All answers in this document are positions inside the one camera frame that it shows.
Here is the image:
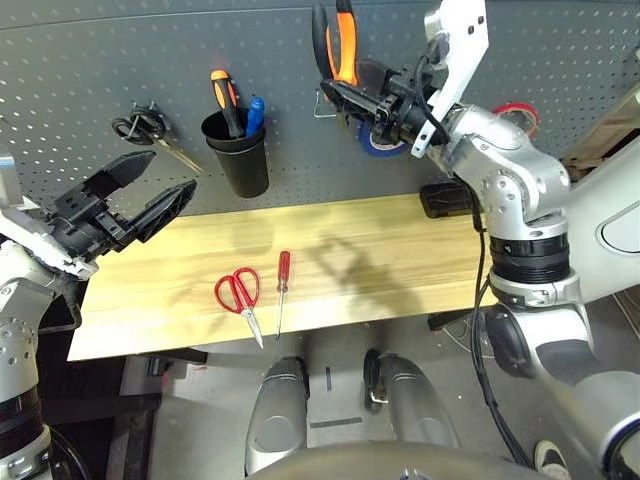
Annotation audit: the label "silver right robot leg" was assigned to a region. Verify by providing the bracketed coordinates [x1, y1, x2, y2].
[363, 349, 461, 449]

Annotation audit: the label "blue tape roll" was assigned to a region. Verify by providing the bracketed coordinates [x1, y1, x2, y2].
[357, 122, 409, 159]

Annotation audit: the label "black table foot bar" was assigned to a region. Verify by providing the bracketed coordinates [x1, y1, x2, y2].
[144, 347, 209, 366]

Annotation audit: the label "dark grey pegboard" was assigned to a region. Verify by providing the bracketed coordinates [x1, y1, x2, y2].
[0, 0, 640, 201]

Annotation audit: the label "black handled scissors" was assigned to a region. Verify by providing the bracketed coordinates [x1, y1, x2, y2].
[111, 101, 204, 175]

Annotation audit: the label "red handled scissors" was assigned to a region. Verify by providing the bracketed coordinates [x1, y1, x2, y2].
[214, 267, 265, 350]

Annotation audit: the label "black rectangular box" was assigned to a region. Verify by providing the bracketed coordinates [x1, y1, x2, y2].
[418, 180, 476, 219]

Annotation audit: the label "silver robot leg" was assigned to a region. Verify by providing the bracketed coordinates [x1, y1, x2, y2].
[244, 355, 311, 476]
[363, 349, 461, 449]

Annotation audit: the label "red handled screwdriver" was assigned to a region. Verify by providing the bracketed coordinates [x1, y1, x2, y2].
[276, 250, 292, 341]

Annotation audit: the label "orange black pliers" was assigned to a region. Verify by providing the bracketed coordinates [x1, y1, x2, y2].
[311, 0, 360, 86]

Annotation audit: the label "red tape roll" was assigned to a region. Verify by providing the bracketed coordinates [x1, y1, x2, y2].
[492, 102, 542, 139]

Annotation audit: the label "black white shoe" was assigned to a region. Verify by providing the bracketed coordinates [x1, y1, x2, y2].
[533, 439, 569, 474]

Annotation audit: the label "wire pliers holder hook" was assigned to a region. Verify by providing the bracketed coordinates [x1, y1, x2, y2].
[313, 88, 336, 119]

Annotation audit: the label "silver left robot leg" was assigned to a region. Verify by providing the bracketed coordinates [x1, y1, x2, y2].
[244, 355, 311, 476]

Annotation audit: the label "grey robot torso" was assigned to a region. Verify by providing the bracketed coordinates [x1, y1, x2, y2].
[254, 439, 551, 480]

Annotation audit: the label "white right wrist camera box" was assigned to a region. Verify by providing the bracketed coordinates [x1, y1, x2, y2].
[409, 0, 489, 159]

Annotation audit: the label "orange black screwdriver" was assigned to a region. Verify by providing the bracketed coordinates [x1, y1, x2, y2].
[209, 69, 246, 139]

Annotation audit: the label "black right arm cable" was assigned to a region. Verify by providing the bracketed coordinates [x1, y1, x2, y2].
[469, 209, 534, 469]

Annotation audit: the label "blue marker pen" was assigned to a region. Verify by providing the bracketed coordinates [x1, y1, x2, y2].
[245, 96, 266, 137]

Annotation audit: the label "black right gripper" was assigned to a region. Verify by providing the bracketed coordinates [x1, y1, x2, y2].
[319, 58, 449, 146]

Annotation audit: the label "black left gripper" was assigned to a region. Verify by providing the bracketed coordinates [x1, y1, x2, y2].
[52, 151, 198, 261]

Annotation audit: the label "black table leg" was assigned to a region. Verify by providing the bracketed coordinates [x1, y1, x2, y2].
[428, 309, 476, 331]

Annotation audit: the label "black plastic cup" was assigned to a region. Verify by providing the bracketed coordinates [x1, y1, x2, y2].
[200, 108, 271, 199]

